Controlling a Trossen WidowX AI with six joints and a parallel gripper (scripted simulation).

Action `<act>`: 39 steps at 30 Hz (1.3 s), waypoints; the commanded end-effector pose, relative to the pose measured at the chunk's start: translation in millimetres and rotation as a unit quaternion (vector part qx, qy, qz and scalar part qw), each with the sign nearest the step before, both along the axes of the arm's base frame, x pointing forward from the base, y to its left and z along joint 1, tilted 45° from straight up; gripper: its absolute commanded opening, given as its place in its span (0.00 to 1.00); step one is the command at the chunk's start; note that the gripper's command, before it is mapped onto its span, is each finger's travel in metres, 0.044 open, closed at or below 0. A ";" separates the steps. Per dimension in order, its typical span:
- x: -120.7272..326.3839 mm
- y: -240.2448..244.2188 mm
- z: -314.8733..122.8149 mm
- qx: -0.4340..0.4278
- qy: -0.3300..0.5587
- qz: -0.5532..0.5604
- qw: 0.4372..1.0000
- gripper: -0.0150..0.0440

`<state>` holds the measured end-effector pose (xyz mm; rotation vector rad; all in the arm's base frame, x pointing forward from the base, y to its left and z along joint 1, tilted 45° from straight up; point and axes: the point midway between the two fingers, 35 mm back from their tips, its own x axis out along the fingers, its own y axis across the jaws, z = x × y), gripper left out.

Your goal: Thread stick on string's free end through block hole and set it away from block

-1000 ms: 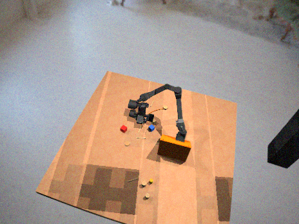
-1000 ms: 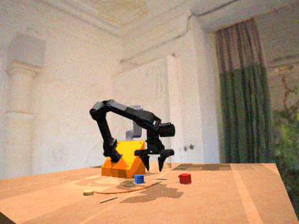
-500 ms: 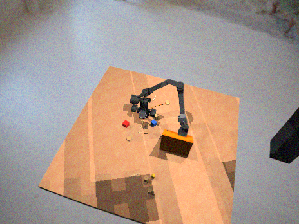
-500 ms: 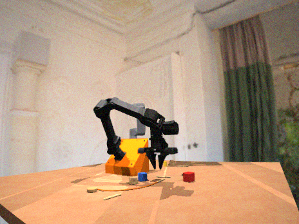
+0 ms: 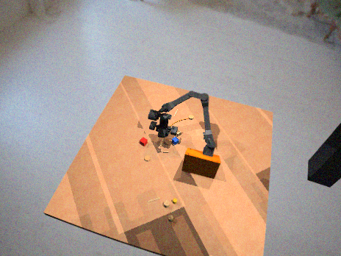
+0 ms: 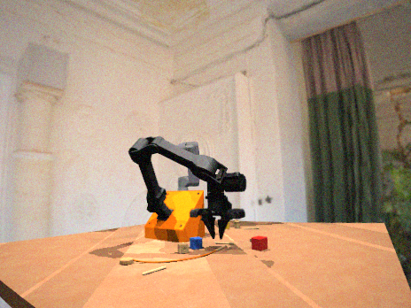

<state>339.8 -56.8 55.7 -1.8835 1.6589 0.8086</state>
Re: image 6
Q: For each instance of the blue block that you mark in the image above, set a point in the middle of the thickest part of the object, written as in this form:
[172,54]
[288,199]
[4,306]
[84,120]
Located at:
[196,243]

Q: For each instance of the round wooden button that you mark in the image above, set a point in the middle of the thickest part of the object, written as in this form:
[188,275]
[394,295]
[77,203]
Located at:
[126,261]

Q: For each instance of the small red cube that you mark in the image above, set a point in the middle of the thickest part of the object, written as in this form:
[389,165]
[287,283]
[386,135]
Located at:
[259,243]

